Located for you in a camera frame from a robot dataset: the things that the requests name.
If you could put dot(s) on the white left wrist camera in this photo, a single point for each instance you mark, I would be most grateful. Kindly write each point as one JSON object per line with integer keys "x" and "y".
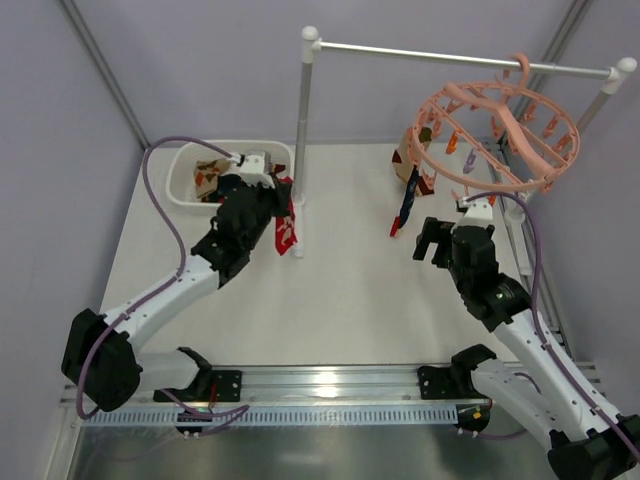
{"x": 253, "y": 168}

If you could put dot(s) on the pink round clip hanger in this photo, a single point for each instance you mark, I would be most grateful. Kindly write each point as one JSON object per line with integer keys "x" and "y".
{"x": 536, "y": 128}

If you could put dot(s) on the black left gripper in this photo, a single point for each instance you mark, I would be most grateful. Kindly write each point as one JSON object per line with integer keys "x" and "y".
{"x": 275, "y": 195}

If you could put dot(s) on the navy sock red toe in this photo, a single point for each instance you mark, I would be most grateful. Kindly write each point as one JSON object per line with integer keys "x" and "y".
{"x": 407, "y": 203}

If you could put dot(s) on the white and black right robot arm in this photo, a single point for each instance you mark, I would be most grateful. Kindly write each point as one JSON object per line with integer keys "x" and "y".
{"x": 583, "y": 435}

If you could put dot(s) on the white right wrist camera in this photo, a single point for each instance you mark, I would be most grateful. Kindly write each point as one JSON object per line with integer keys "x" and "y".
{"x": 475, "y": 210}

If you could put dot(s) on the beige striped ribbed sock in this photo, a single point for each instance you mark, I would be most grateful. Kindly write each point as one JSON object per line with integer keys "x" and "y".
{"x": 403, "y": 164}

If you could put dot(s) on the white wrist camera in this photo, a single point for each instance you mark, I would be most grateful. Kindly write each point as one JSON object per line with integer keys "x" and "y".
{"x": 475, "y": 210}
{"x": 253, "y": 168}

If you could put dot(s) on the aluminium mounting rail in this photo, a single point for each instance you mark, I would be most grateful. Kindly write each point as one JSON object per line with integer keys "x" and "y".
{"x": 320, "y": 382}

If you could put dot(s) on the grey slotted cable duct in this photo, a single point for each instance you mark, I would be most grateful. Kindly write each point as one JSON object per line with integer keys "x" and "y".
{"x": 286, "y": 416}

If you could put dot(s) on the silver white clothes rack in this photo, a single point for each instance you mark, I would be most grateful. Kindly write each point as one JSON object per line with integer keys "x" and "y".
{"x": 613, "y": 78}

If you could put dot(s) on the white perforated plastic basket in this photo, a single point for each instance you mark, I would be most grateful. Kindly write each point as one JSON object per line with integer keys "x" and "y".
{"x": 180, "y": 187}

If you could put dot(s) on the beige orange argyle sock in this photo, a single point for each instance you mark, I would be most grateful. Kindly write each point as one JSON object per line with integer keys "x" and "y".
{"x": 206, "y": 176}

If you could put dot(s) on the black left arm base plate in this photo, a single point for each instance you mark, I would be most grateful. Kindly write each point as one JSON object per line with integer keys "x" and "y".
{"x": 225, "y": 382}

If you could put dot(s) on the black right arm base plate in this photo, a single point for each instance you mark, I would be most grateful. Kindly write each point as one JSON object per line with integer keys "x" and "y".
{"x": 446, "y": 383}

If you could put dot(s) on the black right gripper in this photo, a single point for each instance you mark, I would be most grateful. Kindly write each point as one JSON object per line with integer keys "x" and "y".
{"x": 435, "y": 236}

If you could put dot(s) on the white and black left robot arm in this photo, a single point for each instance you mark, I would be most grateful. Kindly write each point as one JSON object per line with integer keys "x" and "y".
{"x": 103, "y": 355}

